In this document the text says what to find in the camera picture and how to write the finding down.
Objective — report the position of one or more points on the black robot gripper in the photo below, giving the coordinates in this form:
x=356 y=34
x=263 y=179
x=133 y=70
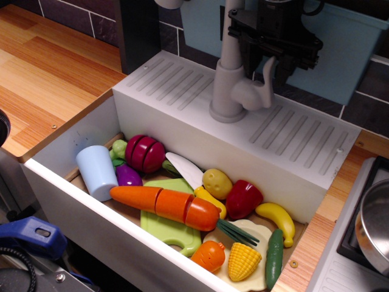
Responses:
x=276 y=29

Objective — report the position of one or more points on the grey toy faucet lever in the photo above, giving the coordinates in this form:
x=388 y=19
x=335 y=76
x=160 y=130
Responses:
x=253 y=95

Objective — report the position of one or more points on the grey toy faucet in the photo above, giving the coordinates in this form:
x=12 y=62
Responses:
x=229 y=71

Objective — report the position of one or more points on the white toy sink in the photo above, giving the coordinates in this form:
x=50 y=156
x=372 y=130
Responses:
x=290 y=152

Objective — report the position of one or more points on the yellow toy potato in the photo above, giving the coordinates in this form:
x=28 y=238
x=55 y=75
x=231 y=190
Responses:
x=217 y=183

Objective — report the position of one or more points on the red toy bell pepper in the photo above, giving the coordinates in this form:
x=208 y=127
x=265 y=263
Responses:
x=243 y=198

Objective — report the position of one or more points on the purple sliced toy onion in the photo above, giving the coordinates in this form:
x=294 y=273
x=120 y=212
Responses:
x=144 y=154

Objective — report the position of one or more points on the yellow toy banana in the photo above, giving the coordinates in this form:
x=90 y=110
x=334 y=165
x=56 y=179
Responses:
x=281 y=218

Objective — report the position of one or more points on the large orange toy carrot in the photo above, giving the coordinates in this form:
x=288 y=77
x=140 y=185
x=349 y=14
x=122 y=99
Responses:
x=180 y=207

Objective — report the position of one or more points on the purple toy eggplant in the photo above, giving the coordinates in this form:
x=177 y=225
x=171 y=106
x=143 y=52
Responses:
x=127 y=176

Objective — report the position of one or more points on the silver metal pot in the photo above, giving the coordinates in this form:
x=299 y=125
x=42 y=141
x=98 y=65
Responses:
x=371 y=226

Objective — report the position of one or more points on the green toy cutting board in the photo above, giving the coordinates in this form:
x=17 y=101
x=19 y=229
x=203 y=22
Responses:
x=171 y=232

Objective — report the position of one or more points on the light blue plastic cup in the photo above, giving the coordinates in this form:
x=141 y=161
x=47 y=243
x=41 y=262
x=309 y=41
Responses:
x=97 y=171

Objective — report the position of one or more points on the green toy cucumber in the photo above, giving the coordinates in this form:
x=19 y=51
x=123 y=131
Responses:
x=274 y=258

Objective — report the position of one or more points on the black toy stove top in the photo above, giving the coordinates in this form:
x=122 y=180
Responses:
x=349 y=246

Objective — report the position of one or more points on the yellow toy corn cob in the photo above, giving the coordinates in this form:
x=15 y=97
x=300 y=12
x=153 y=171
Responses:
x=243 y=261

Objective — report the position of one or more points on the small orange toy carrot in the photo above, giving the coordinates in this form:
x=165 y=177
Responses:
x=210 y=255

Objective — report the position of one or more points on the cream toy plate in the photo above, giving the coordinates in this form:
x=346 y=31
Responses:
x=256 y=281

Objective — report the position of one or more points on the blue clamp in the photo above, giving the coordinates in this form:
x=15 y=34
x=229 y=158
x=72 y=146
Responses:
x=35 y=236

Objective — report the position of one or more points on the teal wall-mounted box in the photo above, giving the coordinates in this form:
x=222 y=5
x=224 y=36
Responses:
x=349 y=40

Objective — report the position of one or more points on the dark grey vertical post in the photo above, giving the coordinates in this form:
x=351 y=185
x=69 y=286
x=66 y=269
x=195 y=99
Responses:
x=138 y=32

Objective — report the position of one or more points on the white toy knife yellow handle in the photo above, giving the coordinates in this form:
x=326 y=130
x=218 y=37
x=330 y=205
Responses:
x=193 y=176

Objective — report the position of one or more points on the black camera lens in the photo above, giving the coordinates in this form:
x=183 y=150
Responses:
x=5 y=127

